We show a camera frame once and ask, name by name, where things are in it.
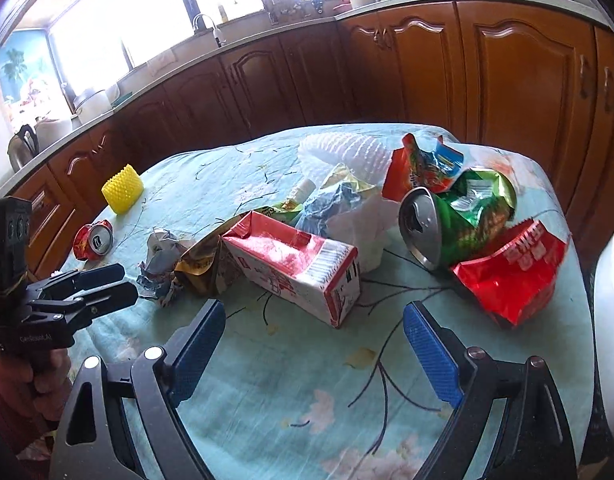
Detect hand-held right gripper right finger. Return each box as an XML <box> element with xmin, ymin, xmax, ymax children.
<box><xmin>402</xmin><ymin>301</ymin><xmax>578</xmax><ymax>480</ymax></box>

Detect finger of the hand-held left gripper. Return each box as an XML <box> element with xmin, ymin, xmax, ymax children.
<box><xmin>29</xmin><ymin>262</ymin><xmax>126</xmax><ymax>303</ymax></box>
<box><xmin>24</xmin><ymin>281</ymin><xmax>139</xmax><ymax>331</ymax></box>

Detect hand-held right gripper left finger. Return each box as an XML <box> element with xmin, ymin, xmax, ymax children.
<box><xmin>49</xmin><ymin>299</ymin><xmax>228</xmax><ymax>480</ymax></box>

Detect grey paper wrapper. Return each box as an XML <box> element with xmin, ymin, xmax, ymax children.
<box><xmin>136</xmin><ymin>226</ymin><xmax>188</xmax><ymax>307</ymax></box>

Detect gold snack wrapper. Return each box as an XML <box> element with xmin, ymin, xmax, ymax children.
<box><xmin>174</xmin><ymin>200</ymin><xmax>300</xmax><ymax>297</ymax></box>

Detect large red snack bag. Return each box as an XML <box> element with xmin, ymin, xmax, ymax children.
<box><xmin>449</xmin><ymin>217</ymin><xmax>572</xmax><ymax>328</ymax></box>

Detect green drink can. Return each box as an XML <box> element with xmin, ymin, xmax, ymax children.
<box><xmin>398</xmin><ymin>186</ymin><xmax>468</xmax><ymax>272</ymax></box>

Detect red and white milk carton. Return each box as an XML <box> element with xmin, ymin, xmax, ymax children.
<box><xmin>221</xmin><ymin>210</ymin><xmax>362</xmax><ymax>329</ymax></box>

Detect white plastic bag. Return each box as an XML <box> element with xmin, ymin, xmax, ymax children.
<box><xmin>332</xmin><ymin>192</ymin><xmax>400</xmax><ymax>276</ymax></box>

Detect green snack bag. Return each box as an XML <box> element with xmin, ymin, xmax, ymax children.
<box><xmin>439</xmin><ymin>166</ymin><xmax>518</xmax><ymax>233</ymax></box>

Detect white trash bin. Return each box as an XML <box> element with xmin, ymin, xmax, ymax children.
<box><xmin>590</xmin><ymin>232</ymin><xmax>614</xmax><ymax>443</ymax></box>

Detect blue wrapper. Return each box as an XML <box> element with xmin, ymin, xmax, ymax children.
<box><xmin>294</xmin><ymin>180</ymin><xmax>373</xmax><ymax>238</ymax></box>

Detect red snack packet blue edge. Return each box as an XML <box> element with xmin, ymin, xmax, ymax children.
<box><xmin>381</xmin><ymin>133</ymin><xmax>465</xmax><ymax>203</ymax></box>

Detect small white bottle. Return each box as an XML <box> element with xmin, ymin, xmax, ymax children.
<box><xmin>288</xmin><ymin>178</ymin><xmax>318</xmax><ymax>206</ymax></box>

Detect silver yellow foil wrapper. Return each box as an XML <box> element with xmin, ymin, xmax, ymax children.
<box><xmin>319</xmin><ymin>162</ymin><xmax>375</xmax><ymax>193</ymax></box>

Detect white plastic wrapper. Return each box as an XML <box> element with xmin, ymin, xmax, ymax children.
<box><xmin>298</xmin><ymin>132</ymin><xmax>394</xmax><ymax>183</ymax></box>

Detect person's left hand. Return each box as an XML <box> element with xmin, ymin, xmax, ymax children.
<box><xmin>0</xmin><ymin>345</ymin><xmax>75</xmax><ymax>423</ymax></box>

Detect crushed red drink can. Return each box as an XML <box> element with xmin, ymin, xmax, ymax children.
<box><xmin>73</xmin><ymin>220</ymin><xmax>114</xmax><ymax>262</ymax></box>

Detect yellow foam fruit net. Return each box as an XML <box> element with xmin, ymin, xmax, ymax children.
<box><xmin>101</xmin><ymin>163</ymin><xmax>144</xmax><ymax>216</ymax></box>

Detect teal floral tablecloth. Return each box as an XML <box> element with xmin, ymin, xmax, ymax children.
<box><xmin>57</xmin><ymin>122</ymin><xmax>595</xmax><ymax>480</ymax></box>

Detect steel kettle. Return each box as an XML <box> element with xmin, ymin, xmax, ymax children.
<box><xmin>7</xmin><ymin>124</ymin><xmax>40</xmax><ymax>173</ymax></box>

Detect white rice cooker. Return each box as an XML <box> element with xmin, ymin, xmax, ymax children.
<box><xmin>34</xmin><ymin>116</ymin><xmax>72</xmax><ymax>151</ymax></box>

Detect white cooking pot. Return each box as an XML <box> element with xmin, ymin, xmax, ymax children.
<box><xmin>73</xmin><ymin>87</ymin><xmax>110</xmax><ymax>128</ymax></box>

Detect kitchen window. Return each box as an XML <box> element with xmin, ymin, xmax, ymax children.
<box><xmin>47</xmin><ymin>0</ymin><xmax>348</xmax><ymax>86</ymax></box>

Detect kitchen faucet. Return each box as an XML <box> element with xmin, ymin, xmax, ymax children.
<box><xmin>192</xmin><ymin>13</ymin><xmax>223</xmax><ymax>48</ymax></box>

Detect wooden base cabinets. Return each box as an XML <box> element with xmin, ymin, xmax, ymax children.
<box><xmin>7</xmin><ymin>0</ymin><xmax>614</xmax><ymax>281</ymax></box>

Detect utensil rack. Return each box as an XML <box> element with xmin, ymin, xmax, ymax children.
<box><xmin>259</xmin><ymin>0</ymin><xmax>303</xmax><ymax>23</ymax></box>

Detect wall poster with palm tree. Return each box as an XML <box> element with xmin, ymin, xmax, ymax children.
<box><xmin>0</xmin><ymin>27</ymin><xmax>70</xmax><ymax>116</ymax></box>

